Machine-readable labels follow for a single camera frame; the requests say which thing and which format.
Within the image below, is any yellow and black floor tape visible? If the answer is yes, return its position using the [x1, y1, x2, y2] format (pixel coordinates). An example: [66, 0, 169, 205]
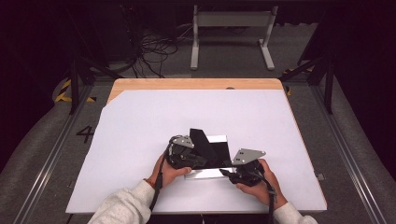
[54, 78, 97, 104]

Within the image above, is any right hand-held gripper cable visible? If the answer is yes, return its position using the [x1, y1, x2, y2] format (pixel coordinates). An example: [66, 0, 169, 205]
[253, 169, 278, 224]

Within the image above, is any wooden table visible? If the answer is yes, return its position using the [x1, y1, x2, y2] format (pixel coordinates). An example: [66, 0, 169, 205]
[106, 77, 328, 213]

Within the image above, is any left hand-held gripper cable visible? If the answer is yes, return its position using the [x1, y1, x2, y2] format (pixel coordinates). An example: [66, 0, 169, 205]
[148, 136, 185, 213]

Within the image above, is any tangle of black cables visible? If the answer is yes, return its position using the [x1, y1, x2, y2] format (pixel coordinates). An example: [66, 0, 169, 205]
[122, 21, 180, 79]

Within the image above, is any grey metal stand frame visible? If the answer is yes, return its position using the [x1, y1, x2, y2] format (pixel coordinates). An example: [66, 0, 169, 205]
[190, 4, 279, 72]

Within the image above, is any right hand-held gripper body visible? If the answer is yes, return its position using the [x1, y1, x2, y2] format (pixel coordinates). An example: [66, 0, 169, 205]
[229, 147, 267, 188]

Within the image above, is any grey floor rail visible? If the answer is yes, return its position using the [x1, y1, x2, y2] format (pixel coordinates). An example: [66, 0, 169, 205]
[310, 84, 388, 224]
[12, 83, 95, 224]

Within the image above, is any person's right hand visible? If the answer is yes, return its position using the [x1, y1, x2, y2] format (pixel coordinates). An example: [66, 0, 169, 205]
[234, 158, 289, 210]

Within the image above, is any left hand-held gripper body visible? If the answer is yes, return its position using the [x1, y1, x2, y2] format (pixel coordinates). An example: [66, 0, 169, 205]
[163, 134, 208, 171]

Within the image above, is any black metal stand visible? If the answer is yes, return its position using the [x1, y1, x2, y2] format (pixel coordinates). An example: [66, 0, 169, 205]
[278, 55, 336, 116]
[64, 46, 123, 116]

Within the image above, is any person's left hand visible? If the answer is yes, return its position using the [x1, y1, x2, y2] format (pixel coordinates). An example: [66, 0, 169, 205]
[145, 153, 192, 189]

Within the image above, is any white table cover sheet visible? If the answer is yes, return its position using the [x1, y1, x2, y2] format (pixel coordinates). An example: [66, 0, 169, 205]
[64, 89, 328, 216]

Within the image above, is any hand-held gripper cable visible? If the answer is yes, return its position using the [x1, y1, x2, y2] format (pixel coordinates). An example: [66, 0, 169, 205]
[148, 136, 185, 213]
[253, 169, 278, 224]

